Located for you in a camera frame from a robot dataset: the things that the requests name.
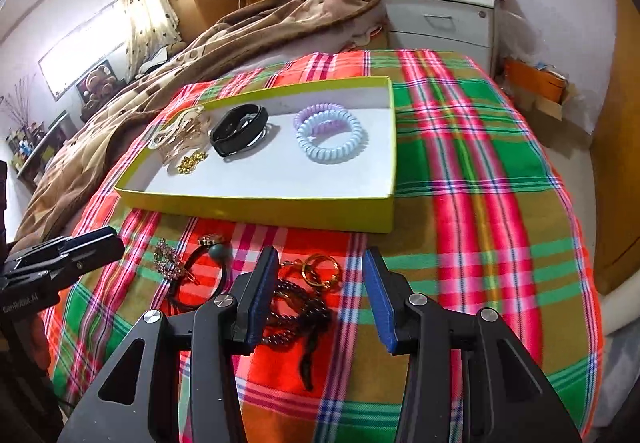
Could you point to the plaid cloth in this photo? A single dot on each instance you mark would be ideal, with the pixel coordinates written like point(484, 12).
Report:
point(475, 223)

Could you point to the black wristband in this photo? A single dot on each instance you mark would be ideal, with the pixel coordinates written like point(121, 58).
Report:
point(225, 138)

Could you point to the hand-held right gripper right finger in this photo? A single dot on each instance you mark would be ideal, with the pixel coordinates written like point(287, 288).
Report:
point(380, 303)

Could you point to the orange cardboard box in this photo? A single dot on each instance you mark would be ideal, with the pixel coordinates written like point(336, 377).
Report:
point(532, 83)

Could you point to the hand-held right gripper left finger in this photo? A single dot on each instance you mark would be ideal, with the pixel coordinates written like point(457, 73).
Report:
point(262, 293)

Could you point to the shelf with bottles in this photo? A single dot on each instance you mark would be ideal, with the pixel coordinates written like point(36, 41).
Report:
point(35, 148)

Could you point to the white hair claw clip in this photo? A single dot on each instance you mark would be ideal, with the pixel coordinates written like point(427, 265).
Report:
point(159, 139)

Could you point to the grey nightstand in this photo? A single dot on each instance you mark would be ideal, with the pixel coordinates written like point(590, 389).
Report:
point(440, 23)

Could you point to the rhinestone flower hair clip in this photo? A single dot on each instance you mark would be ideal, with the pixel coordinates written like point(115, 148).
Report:
point(167, 255)

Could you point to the window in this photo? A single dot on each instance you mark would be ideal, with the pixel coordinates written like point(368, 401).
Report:
point(80, 48)

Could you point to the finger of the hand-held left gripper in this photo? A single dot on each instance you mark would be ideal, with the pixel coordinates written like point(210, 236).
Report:
point(95, 245)

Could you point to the gold key rings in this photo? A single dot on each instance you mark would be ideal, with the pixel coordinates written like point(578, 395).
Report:
point(331, 283)

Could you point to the dotted curtain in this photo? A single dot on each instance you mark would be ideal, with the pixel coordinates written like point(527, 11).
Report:
point(145, 8)

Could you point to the brown patterned blanket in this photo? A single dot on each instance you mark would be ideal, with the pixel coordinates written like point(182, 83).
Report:
point(150, 78)

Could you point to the wooden door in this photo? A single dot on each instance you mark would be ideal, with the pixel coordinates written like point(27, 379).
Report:
point(620, 123)

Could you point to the yellow-green shallow cardboard box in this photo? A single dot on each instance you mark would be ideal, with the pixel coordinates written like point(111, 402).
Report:
point(325, 183)

